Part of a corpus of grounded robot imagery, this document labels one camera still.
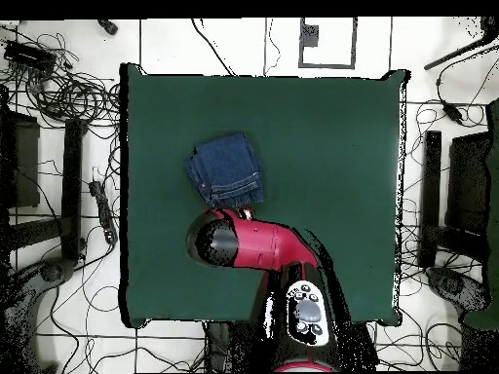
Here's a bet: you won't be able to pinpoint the dark green table cloth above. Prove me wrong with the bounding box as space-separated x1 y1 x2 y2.
118 62 410 329

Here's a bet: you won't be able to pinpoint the black flat panel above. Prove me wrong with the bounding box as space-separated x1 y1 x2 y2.
0 110 41 208
444 131 492 235

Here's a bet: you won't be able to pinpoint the small black cylindrical object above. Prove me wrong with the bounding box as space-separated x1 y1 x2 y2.
96 19 119 36

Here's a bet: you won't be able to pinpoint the blue denim jeans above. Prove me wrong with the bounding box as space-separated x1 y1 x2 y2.
182 131 265 209

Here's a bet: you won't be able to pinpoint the long black floor cable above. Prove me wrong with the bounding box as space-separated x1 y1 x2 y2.
190 17 236 76

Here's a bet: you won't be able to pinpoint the black electronics box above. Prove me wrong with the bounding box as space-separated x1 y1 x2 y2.
3 40 58 73

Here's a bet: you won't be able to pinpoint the black power adapter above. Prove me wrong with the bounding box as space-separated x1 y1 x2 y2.
441 99 464 125

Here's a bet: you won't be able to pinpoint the black rod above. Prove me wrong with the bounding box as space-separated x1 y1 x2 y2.
423 17 499 71

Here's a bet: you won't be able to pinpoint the black stand bar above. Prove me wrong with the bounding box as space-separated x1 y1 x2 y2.
60 118 85 261
422 130 442 268

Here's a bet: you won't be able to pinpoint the grey curved floor base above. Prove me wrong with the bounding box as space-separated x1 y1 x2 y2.
426 266 490 313
0 256 77 373

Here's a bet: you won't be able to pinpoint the black power strip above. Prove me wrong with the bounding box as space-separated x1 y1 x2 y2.
88 179 119 245

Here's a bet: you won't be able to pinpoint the dark grey square marker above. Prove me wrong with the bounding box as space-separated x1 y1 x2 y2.
299 23 320 48

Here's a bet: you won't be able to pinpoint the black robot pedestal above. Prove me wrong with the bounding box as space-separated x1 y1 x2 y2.
204 320 274 373

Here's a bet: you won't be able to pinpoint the tangled black cable bundle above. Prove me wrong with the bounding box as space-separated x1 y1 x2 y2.
0 22 122 130

